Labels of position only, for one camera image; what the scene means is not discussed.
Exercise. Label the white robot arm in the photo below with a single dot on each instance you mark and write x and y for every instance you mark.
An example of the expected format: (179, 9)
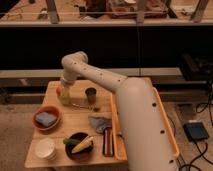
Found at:
(148, 137)

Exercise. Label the green plastic cup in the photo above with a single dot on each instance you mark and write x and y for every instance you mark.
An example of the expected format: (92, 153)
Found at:
(65, 98)

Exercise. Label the white paper cup stack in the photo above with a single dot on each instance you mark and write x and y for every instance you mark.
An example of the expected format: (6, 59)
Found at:
(45, 149)

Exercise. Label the dark bowl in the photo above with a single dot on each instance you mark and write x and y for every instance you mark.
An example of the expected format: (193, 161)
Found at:
(84, 154)

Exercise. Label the black foot pedal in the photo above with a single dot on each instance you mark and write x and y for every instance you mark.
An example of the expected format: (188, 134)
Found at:
(195, 131)

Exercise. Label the blue sponge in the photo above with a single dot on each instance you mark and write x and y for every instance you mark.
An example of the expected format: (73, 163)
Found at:
(46, 119)

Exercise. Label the wooden table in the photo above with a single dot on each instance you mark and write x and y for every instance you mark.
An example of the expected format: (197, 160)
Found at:
(72, 120)

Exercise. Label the small spoon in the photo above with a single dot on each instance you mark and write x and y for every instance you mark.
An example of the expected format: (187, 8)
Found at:
(95, 109)

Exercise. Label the yellow corn toy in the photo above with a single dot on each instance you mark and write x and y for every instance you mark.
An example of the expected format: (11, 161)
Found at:
(83, 144)

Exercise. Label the yellow plastic tub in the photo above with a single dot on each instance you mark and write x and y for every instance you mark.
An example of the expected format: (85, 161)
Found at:
(118, 141)

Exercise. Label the metal cup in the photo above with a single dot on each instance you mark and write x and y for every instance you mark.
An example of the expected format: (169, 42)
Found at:
(91, 95)

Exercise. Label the orange bowl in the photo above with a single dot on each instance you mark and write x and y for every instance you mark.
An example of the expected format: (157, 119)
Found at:
(51, 110)

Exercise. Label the green cucumber toy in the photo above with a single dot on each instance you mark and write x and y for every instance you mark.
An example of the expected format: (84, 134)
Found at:
(69, 141)

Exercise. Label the yellow-white gripper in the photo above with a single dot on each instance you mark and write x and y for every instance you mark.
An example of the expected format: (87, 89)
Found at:
(64, 88)

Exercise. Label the grey cloth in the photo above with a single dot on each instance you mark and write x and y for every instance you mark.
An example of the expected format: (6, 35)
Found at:
(100, 123)

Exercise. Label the red-orange apple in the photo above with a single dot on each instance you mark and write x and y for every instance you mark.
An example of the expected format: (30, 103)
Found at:
(59, 91)

